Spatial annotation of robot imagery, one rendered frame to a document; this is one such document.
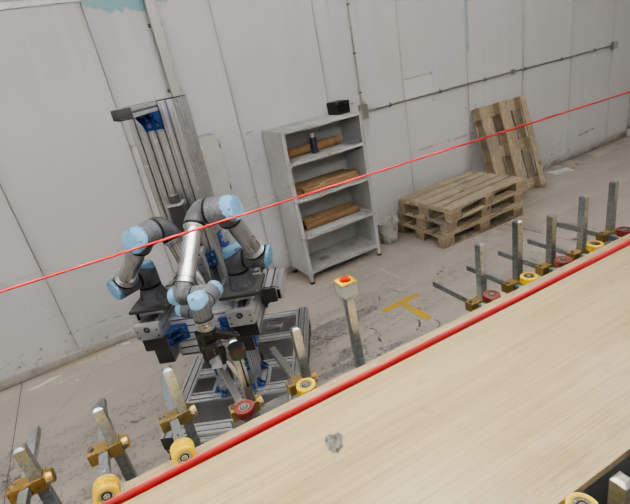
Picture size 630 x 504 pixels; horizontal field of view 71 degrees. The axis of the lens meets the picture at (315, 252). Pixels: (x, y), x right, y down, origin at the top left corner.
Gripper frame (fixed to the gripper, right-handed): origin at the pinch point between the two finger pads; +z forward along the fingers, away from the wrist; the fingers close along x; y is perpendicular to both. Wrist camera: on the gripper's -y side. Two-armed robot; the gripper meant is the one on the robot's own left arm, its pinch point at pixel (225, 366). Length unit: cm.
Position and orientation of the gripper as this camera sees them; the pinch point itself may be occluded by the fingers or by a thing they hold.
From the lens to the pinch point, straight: 189.9
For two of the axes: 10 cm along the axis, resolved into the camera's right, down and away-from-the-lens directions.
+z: 1.8, 9.0, 3.9
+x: 4.4, 2.8, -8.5
